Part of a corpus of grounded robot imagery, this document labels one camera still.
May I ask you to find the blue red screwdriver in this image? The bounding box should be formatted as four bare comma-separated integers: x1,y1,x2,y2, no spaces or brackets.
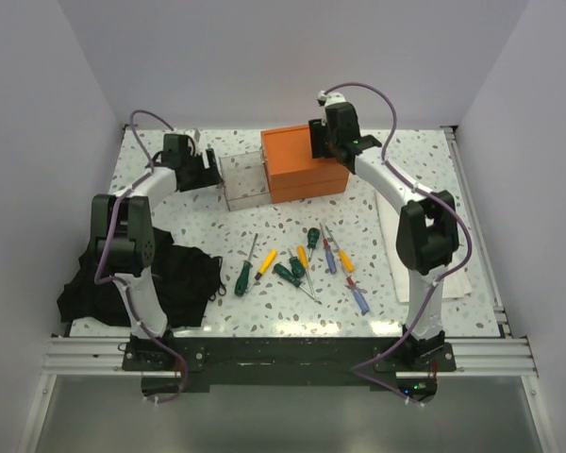
346,277,370,314
320,225,337,275

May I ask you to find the yellow screwdriver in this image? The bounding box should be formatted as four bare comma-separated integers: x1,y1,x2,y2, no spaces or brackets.
297,245,315,295
325,226,355,273
255,249,277,281

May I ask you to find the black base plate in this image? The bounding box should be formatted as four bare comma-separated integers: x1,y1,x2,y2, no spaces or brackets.
118,334,457,403

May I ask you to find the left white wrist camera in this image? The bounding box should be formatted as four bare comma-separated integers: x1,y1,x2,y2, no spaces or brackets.
191,128,201,147

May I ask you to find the stubby green screwdriver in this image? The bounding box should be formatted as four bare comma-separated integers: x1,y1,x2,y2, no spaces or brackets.
307,227,321,260
288,249,306,278

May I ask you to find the long green screwdriver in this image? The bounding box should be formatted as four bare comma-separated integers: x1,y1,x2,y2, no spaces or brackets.
234,233,258,296

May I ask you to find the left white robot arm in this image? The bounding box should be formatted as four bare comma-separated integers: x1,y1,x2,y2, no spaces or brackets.
90,133,223,370

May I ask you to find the white folded towel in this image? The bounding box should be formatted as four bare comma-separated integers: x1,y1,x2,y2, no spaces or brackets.
375,193,474,304

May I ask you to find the clear plastic drawer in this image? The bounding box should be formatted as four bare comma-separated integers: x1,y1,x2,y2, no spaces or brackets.
219,151,271,211

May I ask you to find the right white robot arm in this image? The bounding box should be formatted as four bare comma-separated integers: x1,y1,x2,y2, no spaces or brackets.
308,92,459,371

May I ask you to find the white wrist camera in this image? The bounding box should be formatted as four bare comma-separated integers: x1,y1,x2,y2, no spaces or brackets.
317,91,346,108
191,128,201,147

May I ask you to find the orange drawer box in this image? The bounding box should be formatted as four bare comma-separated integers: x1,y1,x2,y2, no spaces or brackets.
260,125,349,204

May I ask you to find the black cloth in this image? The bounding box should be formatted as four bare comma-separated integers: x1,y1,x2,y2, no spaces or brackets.
57,228,226,328

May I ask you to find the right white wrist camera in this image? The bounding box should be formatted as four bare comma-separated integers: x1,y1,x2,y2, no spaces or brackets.
317,91,346,108

